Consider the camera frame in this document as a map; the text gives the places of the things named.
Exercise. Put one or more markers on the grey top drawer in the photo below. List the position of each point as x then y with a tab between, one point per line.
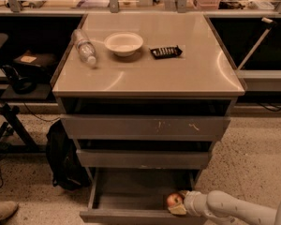
144	128

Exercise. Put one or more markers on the black headphones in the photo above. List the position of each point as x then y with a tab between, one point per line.
20	85

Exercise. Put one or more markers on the white bowl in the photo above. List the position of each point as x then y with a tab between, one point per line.
123	44

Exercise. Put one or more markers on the clear plastic water bottle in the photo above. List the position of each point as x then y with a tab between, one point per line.
84	47

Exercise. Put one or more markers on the red apple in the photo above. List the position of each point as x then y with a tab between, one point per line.
174	199

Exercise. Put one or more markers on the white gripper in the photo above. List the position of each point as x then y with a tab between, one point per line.
191	201

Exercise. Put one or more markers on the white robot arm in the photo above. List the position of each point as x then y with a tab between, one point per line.
221	208

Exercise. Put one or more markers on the grey bottom drawer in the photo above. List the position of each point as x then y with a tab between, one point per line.
137	197

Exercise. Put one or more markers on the black snack bar wrapper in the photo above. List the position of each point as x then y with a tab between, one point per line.
166	52

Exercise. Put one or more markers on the black backpack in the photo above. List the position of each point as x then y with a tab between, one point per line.
67	172

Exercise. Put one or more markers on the grey drawer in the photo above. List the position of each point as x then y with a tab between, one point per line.
137	197
143	159
144	128

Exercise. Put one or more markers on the grey middle drawer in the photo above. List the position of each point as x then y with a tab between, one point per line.
143	159

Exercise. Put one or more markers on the black box with label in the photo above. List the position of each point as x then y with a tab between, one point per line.
40	61

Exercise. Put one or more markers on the grey drawer cabinet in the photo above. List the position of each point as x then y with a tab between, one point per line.
199	82

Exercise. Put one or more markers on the white stick with tip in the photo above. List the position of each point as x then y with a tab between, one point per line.
269	25

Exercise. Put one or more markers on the beige shoe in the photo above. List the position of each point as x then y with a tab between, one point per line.
7	209

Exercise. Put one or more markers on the black desk frame leg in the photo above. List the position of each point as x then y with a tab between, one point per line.
11	124

